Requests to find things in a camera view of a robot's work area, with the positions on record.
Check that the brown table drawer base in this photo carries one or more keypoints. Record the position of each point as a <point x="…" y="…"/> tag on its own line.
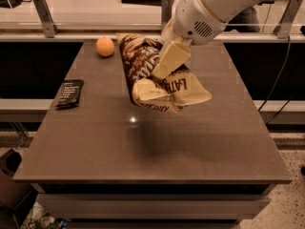
<point x="154" y="207"/>

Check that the middle metal glass bracket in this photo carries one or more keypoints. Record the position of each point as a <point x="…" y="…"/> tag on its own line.
<point x="166" y="12"/>

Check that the orange fruit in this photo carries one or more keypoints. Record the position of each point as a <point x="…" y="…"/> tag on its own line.
<point x="105" y="46"/>

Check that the seated person in jeans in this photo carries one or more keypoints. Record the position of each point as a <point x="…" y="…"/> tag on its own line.
<point x="246" y="21"/>

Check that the left metal glass bracket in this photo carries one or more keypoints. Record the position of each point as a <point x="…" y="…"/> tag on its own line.
<point x="48" y="26"/>

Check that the metal glass bracket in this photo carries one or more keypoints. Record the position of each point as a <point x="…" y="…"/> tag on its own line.
<point x="283" y="28"/>
<point x="166" y="12"/>
<point x="48" y="26"/>

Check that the black rxbar chocolate bar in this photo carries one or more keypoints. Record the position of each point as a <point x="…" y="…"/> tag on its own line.
<point x="70" y="93"/>

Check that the black object on counter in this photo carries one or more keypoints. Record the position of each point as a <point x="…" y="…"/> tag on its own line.
<point x="11" y="4"/>

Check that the brown bin on floor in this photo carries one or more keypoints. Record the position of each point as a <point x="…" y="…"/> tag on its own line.
<point x="15" y="198"/>

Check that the right metal glass bracket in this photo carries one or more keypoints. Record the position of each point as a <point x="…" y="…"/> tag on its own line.
<point x="283" y="28"/>

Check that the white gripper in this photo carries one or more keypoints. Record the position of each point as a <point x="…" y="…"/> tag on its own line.
<point x="194" y="20"/>

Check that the brown and cream chip bag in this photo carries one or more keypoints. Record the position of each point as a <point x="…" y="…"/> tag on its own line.
<point x="179" y="89"/>

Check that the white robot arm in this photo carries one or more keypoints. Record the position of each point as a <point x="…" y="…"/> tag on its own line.
<point x="228" y="9"/>

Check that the glass barrier panel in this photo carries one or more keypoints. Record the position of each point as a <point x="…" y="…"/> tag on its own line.
<point x="104" y="15"/>

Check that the green white bag on floor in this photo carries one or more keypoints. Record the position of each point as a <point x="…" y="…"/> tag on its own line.
<point x="39" y="218"/>

